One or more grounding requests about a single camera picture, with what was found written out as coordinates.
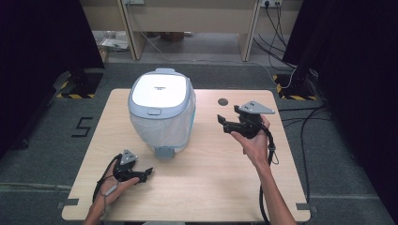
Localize white wall socket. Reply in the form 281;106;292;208
260;0;283;8

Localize white and blue pedal bin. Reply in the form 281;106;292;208
127;67;197;160

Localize person's right hand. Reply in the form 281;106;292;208
230;115;271;170

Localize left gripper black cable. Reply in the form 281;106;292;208
92;153;123;203

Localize grey tape piece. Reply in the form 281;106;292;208
296;202;317;214
56;198;79;209

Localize hazard-striped stand base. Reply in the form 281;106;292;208
271;73;318;101
53;68;104;99

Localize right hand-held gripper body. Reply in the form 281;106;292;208
238;99;276;140

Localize black curtain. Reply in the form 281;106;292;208
283;0;398;217
0;0;105;160

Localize black floor cables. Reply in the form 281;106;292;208
278;104;333;203

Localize black cables from socket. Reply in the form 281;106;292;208
253;2;299;70

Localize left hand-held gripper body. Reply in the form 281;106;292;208
113;149;140;183

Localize person's left hand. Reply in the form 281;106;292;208
93;162;141;209

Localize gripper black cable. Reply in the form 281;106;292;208
92;153;123;203
258;123;280;225

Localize clutter under desk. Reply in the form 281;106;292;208
92;30;130;64

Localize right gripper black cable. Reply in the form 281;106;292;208
258;123;280;225

